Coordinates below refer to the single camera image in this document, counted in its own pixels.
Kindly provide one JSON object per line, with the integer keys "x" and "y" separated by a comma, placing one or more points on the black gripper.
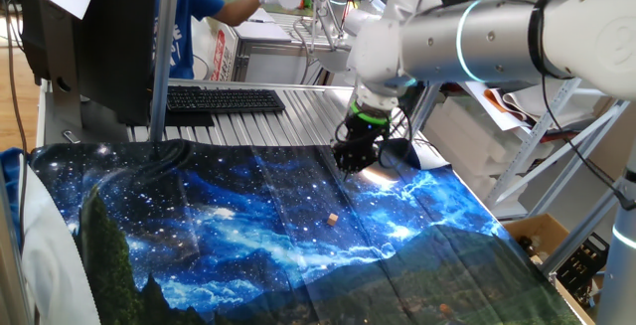
{"x": 363, "y": 136}

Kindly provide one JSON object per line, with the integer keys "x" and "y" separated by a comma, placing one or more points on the small wooden cube block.
{"x": 332, "y": 219}

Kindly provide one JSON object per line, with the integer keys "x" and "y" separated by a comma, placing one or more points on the bare person forearm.
{"x": 236, "y": 11}

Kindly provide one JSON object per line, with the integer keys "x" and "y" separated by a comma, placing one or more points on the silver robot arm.
{"x": 497, "y": 37}

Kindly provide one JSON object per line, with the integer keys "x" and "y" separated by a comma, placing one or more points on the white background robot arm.
{"x": 334, "y": 61}

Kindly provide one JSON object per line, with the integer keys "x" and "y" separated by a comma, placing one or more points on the white foam blocks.
{"x": 462, "y": 136}

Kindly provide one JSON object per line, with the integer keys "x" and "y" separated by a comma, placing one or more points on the black computer keyboard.
{"x": 223, "y": 100}

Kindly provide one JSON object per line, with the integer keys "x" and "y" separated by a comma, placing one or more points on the galaxy landscape print tablecloth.
{"x": 223, "y": 225}

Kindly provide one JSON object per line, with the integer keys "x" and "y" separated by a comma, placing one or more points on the white box red lettering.
{"x": 221, "y": 56}

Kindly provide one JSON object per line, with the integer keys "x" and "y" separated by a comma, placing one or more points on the white metal shelf rack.
{"x": 531, "y": 141}

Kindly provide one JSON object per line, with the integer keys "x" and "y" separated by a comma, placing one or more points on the white paper sheets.
{"x": 546, "y": 106}

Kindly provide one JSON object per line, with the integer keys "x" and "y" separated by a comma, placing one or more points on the brown cardboard box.
{"x": 544, "y": 225}

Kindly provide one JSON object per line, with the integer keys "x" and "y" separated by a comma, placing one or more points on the person in blue shirt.
{"x": 184, "y": 27}

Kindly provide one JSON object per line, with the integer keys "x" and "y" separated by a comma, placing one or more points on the black plastic crate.
{"x": 581, "y": 265}

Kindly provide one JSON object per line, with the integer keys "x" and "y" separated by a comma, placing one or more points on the black computer monitor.
{"x": 114, "y": 42}

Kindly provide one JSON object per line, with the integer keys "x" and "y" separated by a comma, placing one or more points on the silver metal clip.
{"x": 71, "y": 136}

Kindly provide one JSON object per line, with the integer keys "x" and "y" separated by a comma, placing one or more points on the white cloth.
{"x": 49, "y": 275}

